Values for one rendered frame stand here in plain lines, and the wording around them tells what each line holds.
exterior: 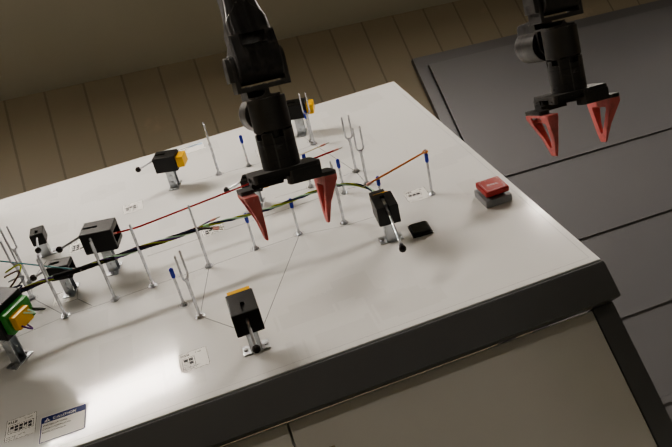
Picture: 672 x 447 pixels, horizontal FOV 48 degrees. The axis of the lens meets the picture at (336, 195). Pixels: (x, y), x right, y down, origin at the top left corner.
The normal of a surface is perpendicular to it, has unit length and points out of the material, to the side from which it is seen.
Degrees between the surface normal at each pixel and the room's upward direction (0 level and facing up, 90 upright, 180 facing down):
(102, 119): 90
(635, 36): 90
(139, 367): 49
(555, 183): 90
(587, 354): 90
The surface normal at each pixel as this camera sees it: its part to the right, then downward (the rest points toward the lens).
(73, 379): -0.19, -0.85
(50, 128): 0.15, -0.39
